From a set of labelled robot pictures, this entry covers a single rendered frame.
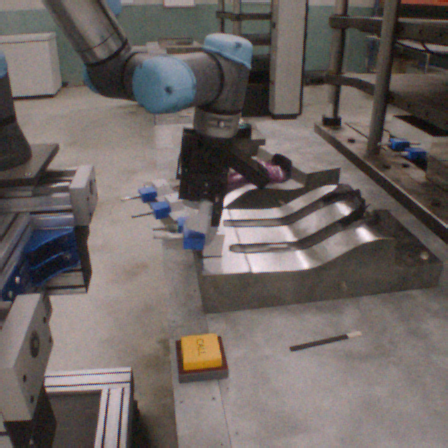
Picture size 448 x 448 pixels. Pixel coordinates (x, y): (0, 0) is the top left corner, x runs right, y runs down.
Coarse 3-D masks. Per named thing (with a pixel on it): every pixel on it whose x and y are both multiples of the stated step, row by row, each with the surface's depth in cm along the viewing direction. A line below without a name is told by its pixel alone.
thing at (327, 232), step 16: (336, 192) 99; (352, 192) 98; (304, 208) 100; (320, 208) 96; (224, 224) 97; (240, 224) 98; (256, 224) 98; (272, 224) 98; (288, 224) 97; (336, 224) 90; (352, 224) 86; (304, 240) 90; (320, 240) 88
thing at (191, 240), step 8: (184, 232) 82; (192, 232) 83; (224, 232) 82; (184, 240) 81; (192, 240) 82; (200, 240) 82; (216, 240) 82; (184, 248) 82; (192, 248) 83; (200, 248) 83; (208, 248) 83; (216, 248) 83; (208, 256) 84; (216, 256) 84
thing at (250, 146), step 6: (252, 132) 166; (258, 132) 166; (240, 138) 159; (246, 138) 159; (252, 138) 159; (258, 138) 159; (264, 138) 159; (234, 144) 158; (240, 144) 159; (246, 144) 159; (252, 144) 160; (258, 144) 160; (264, 144) 160; (246, 150) 160; (252, 150) 161
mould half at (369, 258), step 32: (320, 192) 102; (320, 224) 92; (384, 224) 102; (224, 256) 84; (256, 256) 85; (288, 256) 85; (320, 256) 84; (352, 256) 82; (384, 256) 84; (416, 256) 89; (224, 288) 81; (256, 288) 82; (288, 288) 83; (320, 288) 84; (352, 288) 86; (384, 288) 87; (416, 288) 89
